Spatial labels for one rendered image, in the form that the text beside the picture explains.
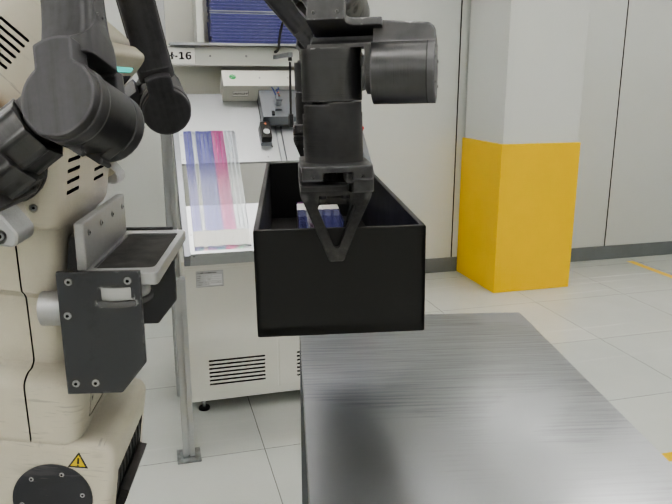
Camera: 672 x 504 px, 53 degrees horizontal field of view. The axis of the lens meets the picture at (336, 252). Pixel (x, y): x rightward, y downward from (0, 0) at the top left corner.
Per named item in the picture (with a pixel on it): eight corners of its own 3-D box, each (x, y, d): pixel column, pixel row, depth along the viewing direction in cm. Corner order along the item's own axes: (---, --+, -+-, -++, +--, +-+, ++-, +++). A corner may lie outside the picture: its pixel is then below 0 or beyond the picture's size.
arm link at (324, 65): (308, 40, 66) (292, 36, 61) (378, 37, 65) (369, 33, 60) (310, 112, 68) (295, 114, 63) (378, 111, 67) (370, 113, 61)
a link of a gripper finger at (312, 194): (364, 248, 73) (363, 160, 71) (373, 265, 66) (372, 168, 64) (301, 251, 72) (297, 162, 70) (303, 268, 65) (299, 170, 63)
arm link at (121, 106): (36, 126, 73) (2, 110, 68) (108, 67, 72) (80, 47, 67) (78, 192, 71) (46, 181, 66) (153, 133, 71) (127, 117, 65)
